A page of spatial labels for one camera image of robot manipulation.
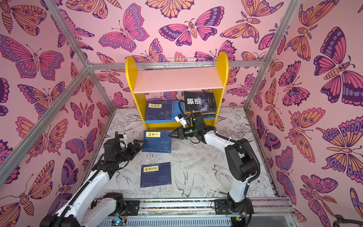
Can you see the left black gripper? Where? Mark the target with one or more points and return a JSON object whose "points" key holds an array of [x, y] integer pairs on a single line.
{"points": [[134, 150]]}

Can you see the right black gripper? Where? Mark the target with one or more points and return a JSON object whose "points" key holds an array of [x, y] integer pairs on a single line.
{"points": [[183, 133]]}

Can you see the navy book underneath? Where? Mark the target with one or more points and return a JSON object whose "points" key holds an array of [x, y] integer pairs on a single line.
{"points": [[157, 141]]}

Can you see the navy book yellow label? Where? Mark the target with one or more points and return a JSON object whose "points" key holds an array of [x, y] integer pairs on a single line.
{"points": [[159, 110]]}

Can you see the black wolf eye book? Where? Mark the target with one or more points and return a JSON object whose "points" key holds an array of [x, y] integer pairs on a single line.
{"points": [[200, 102]]}

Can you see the yellow cartoon book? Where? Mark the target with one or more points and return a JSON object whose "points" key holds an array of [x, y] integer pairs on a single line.
{"points": [[206, 114]]}

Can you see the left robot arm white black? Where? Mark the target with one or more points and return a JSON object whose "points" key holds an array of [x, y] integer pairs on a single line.
{"points": [[76, 213]]}

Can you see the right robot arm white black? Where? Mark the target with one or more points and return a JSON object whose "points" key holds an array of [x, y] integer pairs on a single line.
{"points": [[242, 161]]}

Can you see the yellow pink blue bookshelf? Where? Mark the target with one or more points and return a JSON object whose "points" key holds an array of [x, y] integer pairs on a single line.
{"points": [[183, 79]]}

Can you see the small green circuit board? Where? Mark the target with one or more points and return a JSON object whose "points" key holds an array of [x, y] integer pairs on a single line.
{"points": [[118, 222]]}

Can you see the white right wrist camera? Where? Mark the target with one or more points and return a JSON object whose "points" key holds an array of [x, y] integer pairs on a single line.
{"points": [[184, 121]]}

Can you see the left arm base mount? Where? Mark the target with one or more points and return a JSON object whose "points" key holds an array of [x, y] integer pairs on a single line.
{"points": [[130, 208]]}

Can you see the white slotted cable duct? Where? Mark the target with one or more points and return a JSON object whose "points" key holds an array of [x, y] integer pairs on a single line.
{"points": [[173, 222]]}

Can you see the aluminium front rail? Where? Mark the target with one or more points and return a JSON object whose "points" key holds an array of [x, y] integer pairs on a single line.
{"points": [[205, 207]]}

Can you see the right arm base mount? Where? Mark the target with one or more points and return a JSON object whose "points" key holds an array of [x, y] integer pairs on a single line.
{"points": [[229, 207]]}

